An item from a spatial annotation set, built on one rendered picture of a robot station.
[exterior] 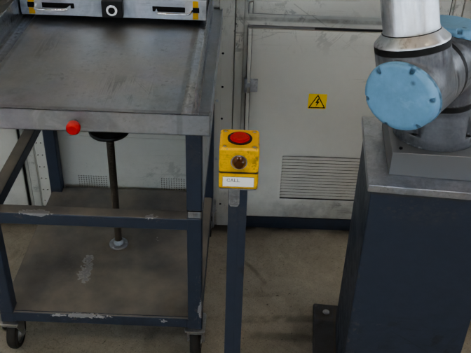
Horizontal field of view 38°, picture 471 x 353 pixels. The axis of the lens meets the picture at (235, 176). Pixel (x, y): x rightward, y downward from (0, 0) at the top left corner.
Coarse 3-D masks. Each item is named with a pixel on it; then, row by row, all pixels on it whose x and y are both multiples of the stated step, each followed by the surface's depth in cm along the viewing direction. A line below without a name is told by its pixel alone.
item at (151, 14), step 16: (48, 0) 199; (64, 0) 199; (80, 0) 199; (96, 0) 199; (128, 0) 199; (144, 0) 199; (160, 0) 199; (176, 0) 198; (192, 0) 198; (96, 16) 202; (128, 16) 201; (144, 16) 201; (160, 16) 201; (176, 16) 201
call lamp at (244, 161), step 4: (236, 156) 137; (240, 156) 137; (244, 156) 137; (232, 160) 137; (236, 160) 137; (240, 160) 137; (244, 160) 137; (232, 164) 138; (236, 164) 137; (240, 164) 137; (244, 164) 137; (236, 168) 138; (240, 168) 137
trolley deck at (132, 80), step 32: (32, 32) 196; (64, 32) 196; (96, 32) 197; (128, 32) 198; (160, 32) 198; (192, 32) 199; (0, 64) 178; (32, 64) 178; (64, 64) 179; (96, 64) 179; (128, 64) 180; (160, 64) 180; (0, 96) 163; (32, 96) 164; (64, 96) 164; (96, 96) 165; (128, 96) 165; (160, 96) 166; (0, 128) 162; (32, 128) 162; (64, 128) 161; (96, 128) 161; (128, 128) 161; (160, 128) 161; (192, 128) 160
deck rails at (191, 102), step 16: (16, 0) 198; (0, 16) 187; (16, 16) 199; (32, 16) 205; (208, 16) 194; (0, 32) 186; (16, 32) 194; (208, 32) 197; (0, 48) 185; (192, 64) 180; (192, 80) 172; (192, 96) 165; (192, 112) 159
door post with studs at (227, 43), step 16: (224, 0) 213; (224, 16) 216; (224, 32) 219; (224, 48) 222; (224, 64) 225; (224, 80) 228; (224, 96) 232; (224, 112) 235; (224, 128) 239; (224, 192) 253; (224, 208) 258; (224, 224) 262
